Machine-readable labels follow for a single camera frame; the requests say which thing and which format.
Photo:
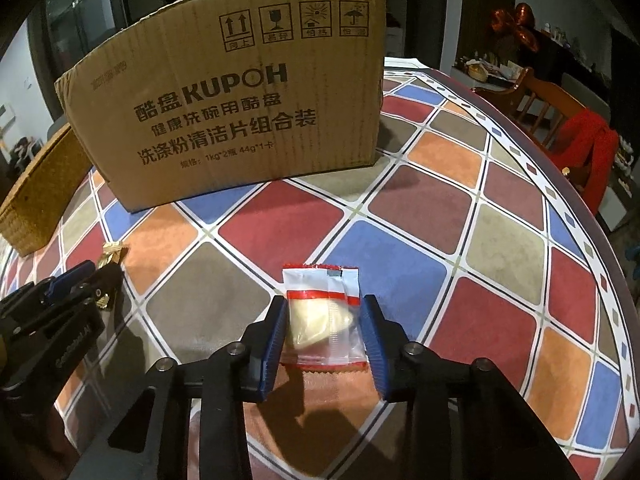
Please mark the white storage rack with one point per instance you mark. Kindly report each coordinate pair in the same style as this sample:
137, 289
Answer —
25, 152

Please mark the red foil balloons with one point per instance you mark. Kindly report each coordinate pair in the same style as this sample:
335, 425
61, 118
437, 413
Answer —
515, 25

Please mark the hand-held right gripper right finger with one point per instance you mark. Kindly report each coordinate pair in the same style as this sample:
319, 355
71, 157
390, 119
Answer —
377, 350

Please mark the red garment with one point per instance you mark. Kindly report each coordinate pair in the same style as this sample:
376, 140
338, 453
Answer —
590, 160

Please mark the woven wicker basket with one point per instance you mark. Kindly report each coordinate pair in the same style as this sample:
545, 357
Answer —
40, 195

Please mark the small gold snack packet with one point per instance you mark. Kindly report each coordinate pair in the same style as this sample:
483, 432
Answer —
114, 254

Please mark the dark sideboard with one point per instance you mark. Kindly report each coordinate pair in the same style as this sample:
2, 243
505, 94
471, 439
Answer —
570, 60

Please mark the wooden chair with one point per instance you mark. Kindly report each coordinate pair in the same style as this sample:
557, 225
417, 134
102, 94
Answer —
530, 105

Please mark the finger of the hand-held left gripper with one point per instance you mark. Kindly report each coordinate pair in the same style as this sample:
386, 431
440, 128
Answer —
65, 282
102, 285

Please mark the white side table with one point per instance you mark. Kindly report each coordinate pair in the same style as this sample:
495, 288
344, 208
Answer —
487, 72

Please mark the clear red-trimmed snack packet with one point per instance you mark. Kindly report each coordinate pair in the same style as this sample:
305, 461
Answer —
320, 290

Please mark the grey dining chair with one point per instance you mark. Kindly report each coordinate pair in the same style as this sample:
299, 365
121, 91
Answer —
587, 92

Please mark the brown cardboard box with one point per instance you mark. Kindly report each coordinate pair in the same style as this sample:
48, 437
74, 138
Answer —
225, 110

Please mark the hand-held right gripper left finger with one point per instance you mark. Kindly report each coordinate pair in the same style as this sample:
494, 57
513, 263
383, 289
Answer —
272, 350

